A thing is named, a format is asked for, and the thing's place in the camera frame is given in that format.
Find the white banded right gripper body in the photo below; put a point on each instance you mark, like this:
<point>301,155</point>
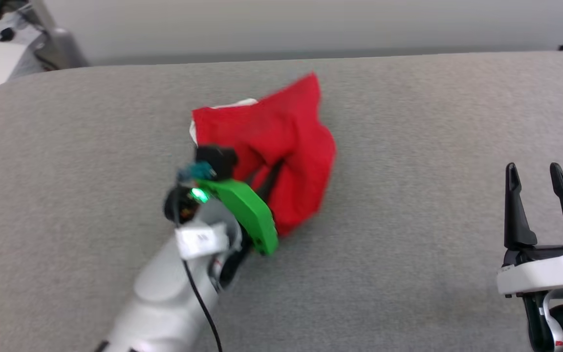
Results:
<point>550,271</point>

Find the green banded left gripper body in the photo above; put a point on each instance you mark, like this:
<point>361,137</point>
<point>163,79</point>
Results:
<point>245,210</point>

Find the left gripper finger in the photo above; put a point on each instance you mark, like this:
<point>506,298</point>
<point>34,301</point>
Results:
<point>268,180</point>

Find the red basketball jersey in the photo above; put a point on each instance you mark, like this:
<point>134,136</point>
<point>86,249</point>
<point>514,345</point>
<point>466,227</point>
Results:
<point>286,127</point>

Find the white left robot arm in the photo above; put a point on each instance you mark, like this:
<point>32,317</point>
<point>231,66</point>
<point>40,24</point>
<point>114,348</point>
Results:
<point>164,303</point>

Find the white label tag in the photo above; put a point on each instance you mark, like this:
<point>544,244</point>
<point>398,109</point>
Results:
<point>201,239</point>

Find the grey metal frame stand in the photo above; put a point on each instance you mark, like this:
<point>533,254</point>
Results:
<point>61,44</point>

